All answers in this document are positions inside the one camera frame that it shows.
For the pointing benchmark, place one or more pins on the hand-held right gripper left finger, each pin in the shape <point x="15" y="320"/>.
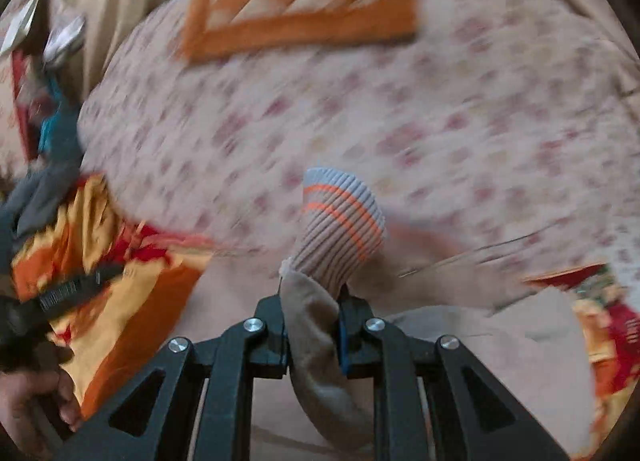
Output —
<point x="272" y="341"/>

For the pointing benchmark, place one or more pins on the teal cloth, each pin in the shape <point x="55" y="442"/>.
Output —
<point x="55" y="121"/>

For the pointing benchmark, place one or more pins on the red cloth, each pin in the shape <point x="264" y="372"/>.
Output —
<point x="25" y="101"/>

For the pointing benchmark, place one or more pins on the floral bed sheet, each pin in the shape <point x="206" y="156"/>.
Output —
<point x="380" y="111"/>

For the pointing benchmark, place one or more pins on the taupe sweater with striped cuff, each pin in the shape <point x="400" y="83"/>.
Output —
<point x="330" y="236"/>

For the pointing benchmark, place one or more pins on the person's left hand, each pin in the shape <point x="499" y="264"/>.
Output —
<point x="25" y="406"/>

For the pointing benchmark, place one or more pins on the orange checkered towel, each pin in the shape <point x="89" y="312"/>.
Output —
<point x="300" y="6"/>

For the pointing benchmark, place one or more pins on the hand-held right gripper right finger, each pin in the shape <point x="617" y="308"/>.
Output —
<point x="352" y="341"/>

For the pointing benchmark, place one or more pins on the dark grey cloth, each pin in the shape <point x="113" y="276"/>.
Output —
<point x="40" y="196"/>

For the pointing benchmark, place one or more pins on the red orange patterned blanket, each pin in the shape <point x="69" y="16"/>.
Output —
<point x="125" y="301"/>

